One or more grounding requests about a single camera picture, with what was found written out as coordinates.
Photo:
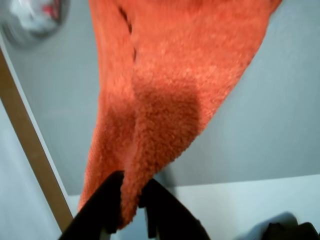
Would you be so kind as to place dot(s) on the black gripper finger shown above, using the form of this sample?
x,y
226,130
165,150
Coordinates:
x,y
100,212
172,220

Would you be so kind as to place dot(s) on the clear jar of white cubes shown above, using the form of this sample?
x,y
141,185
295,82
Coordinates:
x,y
32,22

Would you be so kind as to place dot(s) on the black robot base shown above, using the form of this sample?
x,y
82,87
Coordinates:
x,y
300,232

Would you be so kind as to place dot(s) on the grey plastic mat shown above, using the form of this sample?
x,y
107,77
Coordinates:
x,y
250,137

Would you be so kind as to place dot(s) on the orange terry towel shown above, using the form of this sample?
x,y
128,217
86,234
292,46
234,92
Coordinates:
x,y
175,75

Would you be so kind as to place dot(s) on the red white label card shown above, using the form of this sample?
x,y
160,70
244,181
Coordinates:
x,y
51,8

